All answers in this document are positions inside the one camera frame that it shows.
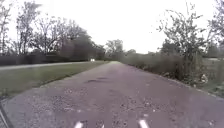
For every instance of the row of trees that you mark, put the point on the row of trees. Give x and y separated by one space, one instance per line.
56 36

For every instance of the bushes and trees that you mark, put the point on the bushes and trees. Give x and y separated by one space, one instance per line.
180 60

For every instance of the dark hedge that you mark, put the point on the dark hedge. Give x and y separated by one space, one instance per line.
30 59

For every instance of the grey road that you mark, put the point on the grey road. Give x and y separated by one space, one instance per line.
30 65

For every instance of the robot's own part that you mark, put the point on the robot's own part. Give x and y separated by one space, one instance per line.
143 124
78 125

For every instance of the grass strip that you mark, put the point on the grass strip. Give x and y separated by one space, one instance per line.
33 76

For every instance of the vehicle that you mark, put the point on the vehicle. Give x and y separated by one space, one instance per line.
92 60

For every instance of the reddish grey asphalt path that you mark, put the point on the reddish grey asphalt path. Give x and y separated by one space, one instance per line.
113 93

